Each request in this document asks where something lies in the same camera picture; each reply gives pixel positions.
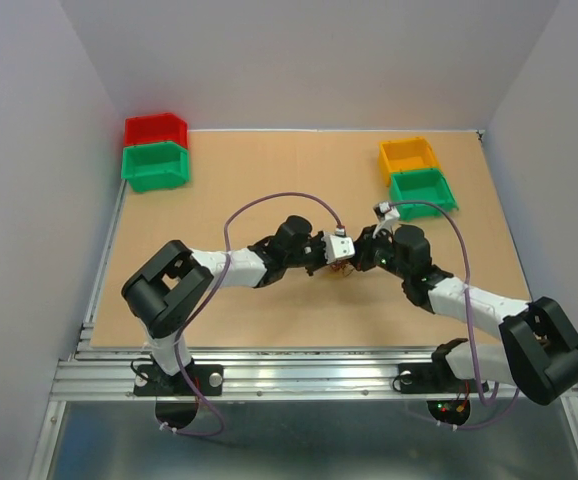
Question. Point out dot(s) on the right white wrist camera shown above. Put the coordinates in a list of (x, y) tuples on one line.
[(387, 217)]

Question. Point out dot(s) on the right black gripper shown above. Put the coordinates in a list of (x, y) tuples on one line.
[(363, 245)]

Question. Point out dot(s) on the red plastic bin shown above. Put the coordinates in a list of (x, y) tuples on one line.
[(156, 128)]

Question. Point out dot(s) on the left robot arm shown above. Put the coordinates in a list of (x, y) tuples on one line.
[(165, 291)]

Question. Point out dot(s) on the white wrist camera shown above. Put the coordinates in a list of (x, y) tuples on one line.
[(387, 217), (338, 248)]

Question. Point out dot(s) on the yellow plastic bin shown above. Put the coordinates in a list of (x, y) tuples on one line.
[(403, 155)]

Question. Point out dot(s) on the aluminium frame rail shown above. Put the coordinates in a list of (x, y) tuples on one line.
[(294, 408)]

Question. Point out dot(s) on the green plastic bin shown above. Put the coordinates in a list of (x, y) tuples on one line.
[(415, 189), (155, 166)]

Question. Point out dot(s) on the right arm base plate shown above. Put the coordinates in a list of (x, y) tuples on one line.
[(429, 378)]

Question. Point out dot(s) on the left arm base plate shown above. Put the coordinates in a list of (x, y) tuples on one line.
[(151, 381)]

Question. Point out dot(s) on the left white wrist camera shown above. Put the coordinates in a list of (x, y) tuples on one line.
[(338, 248)]

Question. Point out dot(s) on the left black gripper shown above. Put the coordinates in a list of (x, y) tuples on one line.
[(316, 239)]

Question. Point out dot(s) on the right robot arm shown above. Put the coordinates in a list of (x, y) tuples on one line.
[(537, 350)]

